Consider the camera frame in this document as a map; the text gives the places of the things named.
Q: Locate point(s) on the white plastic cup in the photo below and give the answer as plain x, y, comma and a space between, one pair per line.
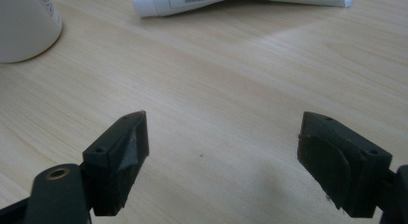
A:
25, 25

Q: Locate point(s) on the white toothpaste tube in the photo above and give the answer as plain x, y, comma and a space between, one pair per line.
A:
198, 1

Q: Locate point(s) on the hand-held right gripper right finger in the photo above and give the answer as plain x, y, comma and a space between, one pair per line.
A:
340, 166

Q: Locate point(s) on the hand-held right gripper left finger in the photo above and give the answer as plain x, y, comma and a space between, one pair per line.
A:
112, 166

